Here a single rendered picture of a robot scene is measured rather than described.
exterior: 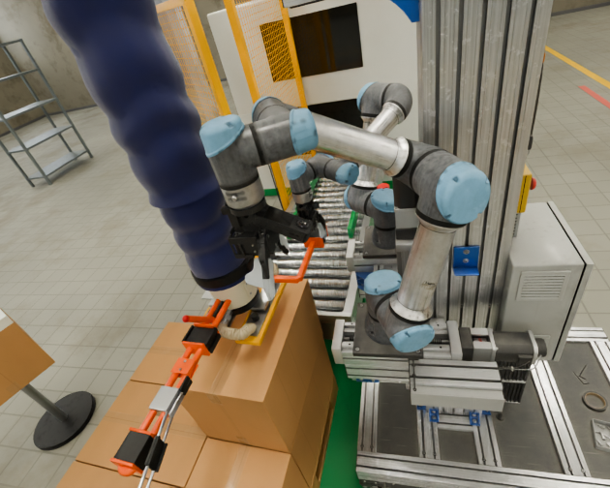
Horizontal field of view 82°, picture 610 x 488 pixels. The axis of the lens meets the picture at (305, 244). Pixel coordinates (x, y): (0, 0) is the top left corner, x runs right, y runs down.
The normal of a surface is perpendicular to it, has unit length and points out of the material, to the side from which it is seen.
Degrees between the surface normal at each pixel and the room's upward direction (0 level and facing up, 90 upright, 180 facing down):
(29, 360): 90
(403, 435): 0
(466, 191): 83
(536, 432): 0
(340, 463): 0
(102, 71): 86
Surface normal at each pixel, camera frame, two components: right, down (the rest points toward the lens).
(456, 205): 0.26, 0.42
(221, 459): -0.21, -0.78
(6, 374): 0.80, 0.21
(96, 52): -0.26, 0.48
